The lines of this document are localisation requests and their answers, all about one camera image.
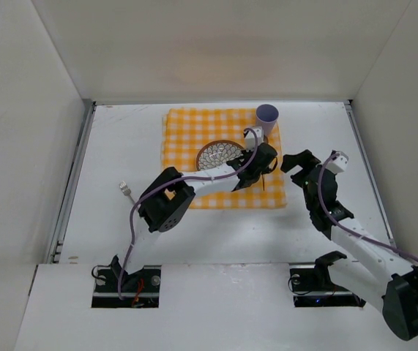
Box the copper spoon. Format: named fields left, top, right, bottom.
left=261, top=135, right=269, bottom=192

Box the lilac paper cup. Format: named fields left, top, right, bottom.
left=255, top=104, right=279, bottom=136

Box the floral patterned bowl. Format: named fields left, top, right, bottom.
left=195, top=140, right=244, bottom=170

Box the yellow white checkered cloth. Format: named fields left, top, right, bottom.
left=160, top=107, right=287, bottom=209

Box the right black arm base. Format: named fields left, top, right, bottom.
left=288, top=251, right=366, bottom=308

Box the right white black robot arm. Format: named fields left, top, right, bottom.
left=281, top=150, right=418, bottom=341

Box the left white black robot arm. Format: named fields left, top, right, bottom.
left=111, top=143, right=277, bottom=294

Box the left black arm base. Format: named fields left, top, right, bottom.
left=91, top=255, right=162, bottom=309

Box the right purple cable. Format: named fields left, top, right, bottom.
left=317, top=152, right=418, bottom=339

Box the purple cable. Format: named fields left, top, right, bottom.
left=117, top=128, right=258, bottom=301
left=317, top=152, right=418, bottom=339

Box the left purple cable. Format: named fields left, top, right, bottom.
left=117, top=128, right=258, bottom=301

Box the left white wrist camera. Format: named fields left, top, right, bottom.
left=243, top=126, right=264, bottom=151

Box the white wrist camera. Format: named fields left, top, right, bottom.
left=326, top=151, right=349, bottom=175
left=243, top=126, right=264, bottom=151

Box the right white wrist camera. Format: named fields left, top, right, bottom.
left=326, top=151, right=349, bottom=175

